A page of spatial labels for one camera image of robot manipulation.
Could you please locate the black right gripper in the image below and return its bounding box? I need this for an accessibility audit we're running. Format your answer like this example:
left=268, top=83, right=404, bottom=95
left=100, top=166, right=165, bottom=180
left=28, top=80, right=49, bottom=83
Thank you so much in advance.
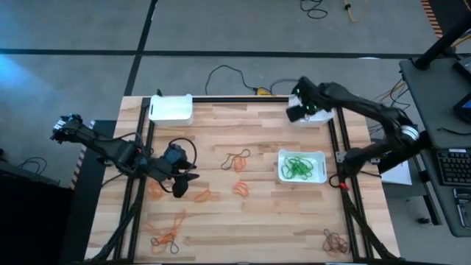
left=286, top=76, right=334, bottom=124

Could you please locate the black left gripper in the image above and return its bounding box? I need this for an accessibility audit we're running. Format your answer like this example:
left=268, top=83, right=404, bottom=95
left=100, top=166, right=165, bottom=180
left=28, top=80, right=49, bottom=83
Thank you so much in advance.
left=146, top=156, right=201, bottom=199

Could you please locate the dark purple rubber band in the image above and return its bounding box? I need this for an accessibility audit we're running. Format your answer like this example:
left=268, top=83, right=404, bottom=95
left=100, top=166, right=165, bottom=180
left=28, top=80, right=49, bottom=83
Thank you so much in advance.
left=220, top=148, right=252, bottom=172
left=322, top=227, right=350, bottom=258
left=149, top=235, right=180, bottom=256

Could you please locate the white plastic basket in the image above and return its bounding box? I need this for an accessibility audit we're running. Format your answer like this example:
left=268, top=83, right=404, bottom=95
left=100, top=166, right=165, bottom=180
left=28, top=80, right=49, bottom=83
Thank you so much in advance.
left=148, top=93, right=194, bottom=128
left=277, top=148, right=328, bottom=184
left=288, top=93, right=336, bottom=129

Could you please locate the orange black hazard strip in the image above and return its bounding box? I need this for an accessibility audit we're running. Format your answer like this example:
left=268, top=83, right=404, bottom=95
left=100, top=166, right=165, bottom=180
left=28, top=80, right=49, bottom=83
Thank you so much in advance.
left=420, top=0, right=445, bottom=39
left=68, top=120, right=96, bottom=191

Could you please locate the black mat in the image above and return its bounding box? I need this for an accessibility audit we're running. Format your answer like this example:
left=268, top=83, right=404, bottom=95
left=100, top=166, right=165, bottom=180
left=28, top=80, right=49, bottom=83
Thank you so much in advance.
left=57, top=119, right=119, bottom=265

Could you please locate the grey side desk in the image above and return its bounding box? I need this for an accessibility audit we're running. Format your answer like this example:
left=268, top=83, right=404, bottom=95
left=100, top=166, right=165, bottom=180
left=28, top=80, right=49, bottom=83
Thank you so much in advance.
left=398, top=54, right=471, bottom=239

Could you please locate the white paper sheet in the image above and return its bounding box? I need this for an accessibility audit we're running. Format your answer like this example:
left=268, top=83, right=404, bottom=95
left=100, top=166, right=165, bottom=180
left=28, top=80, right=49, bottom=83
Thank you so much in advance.
left=378, top=141, right=414, bottom=187

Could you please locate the black screen device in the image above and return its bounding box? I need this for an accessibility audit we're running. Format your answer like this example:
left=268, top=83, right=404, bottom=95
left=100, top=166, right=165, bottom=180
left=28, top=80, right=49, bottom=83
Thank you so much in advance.
left=453, top=54, right=471, bottom=85
left=453, top=91, right=471, bottom=125

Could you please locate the black keyboard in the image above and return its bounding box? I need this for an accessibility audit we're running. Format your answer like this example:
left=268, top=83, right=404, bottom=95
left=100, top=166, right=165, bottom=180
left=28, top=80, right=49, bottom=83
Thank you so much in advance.
left=435, top=148, right=471, bottom=188

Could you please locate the black cabinet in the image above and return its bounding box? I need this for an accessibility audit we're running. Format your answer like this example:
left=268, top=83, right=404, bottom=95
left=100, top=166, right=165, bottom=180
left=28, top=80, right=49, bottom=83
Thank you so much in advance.
left=0, top=161, right=74, bottom=265

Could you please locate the grey handheld device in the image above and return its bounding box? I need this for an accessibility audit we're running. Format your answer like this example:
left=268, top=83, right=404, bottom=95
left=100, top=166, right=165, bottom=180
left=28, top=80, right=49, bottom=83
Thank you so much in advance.
left=453, top=186, right=471, bottom=230

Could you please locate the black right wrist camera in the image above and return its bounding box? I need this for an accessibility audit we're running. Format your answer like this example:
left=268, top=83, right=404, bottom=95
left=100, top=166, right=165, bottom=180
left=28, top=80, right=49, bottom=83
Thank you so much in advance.
left=294, top=76, right=314, bottom=97

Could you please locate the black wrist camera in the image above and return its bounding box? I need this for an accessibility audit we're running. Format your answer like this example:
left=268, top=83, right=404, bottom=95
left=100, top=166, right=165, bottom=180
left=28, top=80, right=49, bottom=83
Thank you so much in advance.
left=294, top=76, right=314, bottom=97
left=163, top=143, right=186, bottom=167

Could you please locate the black left wrist camera cable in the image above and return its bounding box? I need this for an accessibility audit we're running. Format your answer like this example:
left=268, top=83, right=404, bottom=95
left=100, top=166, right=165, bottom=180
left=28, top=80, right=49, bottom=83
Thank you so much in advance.
left=167, top=137, right=199, bottom=176

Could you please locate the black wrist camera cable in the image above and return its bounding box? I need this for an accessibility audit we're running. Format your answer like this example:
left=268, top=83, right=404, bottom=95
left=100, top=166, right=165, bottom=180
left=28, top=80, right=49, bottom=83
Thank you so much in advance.
left=167, top=137, right=199, bottom=176
left=269, top=77, right=300, bottom=93

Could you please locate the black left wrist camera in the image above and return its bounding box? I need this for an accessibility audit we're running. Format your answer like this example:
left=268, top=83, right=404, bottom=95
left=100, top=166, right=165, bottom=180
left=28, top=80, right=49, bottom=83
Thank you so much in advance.
left=163, top=143, right=186, bottom=167

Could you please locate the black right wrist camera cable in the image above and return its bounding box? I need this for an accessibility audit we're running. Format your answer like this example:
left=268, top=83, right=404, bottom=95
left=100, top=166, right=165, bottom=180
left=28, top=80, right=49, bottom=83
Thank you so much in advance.
left=269, top=77, right=300, bottom=93

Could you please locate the black aluminium rig frame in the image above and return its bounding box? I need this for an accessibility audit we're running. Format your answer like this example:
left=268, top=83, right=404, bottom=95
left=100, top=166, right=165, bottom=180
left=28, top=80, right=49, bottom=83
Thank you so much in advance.
left=86, top=95, right=402, bottom=265

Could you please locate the black coiled cable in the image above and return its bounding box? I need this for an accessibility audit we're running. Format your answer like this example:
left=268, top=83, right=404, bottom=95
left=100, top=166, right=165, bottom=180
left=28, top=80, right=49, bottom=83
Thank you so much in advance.
left=299, top=0, right=329, bottom=21

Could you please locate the black looped cable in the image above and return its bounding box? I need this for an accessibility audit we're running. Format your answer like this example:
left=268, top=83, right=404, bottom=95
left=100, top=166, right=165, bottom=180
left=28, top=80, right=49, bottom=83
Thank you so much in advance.
left=15, top=157, right=49, bottom=177

